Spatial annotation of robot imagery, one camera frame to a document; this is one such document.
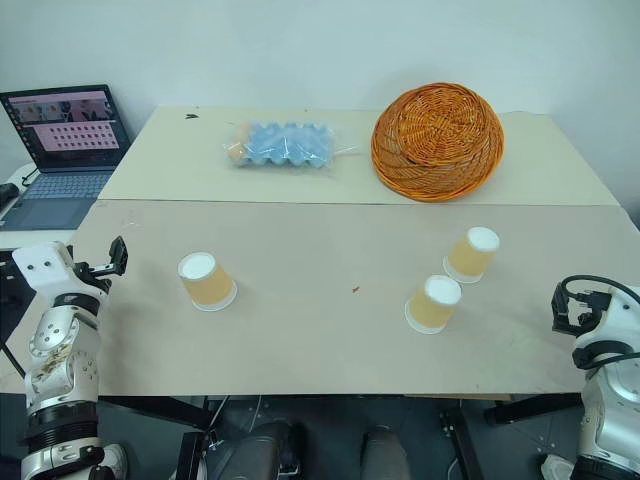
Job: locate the black device beside laptop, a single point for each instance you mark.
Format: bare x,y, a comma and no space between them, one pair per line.
6,194

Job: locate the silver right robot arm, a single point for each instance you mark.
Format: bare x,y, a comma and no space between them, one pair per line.
612,400

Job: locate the grey open laptop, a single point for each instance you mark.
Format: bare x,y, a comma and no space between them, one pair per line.
60,145

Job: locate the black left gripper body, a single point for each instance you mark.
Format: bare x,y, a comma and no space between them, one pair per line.
89,274

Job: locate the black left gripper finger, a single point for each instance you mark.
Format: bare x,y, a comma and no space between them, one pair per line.
117,247
121,265

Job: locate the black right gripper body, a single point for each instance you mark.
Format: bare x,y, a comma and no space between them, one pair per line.
586,312

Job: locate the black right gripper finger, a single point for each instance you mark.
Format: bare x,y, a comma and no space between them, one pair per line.
559,306

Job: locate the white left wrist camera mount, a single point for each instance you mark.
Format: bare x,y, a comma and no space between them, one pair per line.
42,265

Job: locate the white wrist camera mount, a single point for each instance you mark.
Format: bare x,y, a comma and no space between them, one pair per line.
626,305
42,265

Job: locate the orange wicker basket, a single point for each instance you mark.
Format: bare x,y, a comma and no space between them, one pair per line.
437,140

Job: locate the dark rounded shape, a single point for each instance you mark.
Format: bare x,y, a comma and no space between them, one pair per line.
260,452
384,455

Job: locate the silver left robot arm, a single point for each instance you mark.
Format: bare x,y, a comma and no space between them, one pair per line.
55,360

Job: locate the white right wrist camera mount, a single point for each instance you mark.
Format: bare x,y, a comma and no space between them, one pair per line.
626,305

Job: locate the blue egg tray in bag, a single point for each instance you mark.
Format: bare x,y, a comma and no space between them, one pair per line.
282,145

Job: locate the brown paper cup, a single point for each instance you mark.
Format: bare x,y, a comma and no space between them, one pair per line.
206,282
472,255
434,305

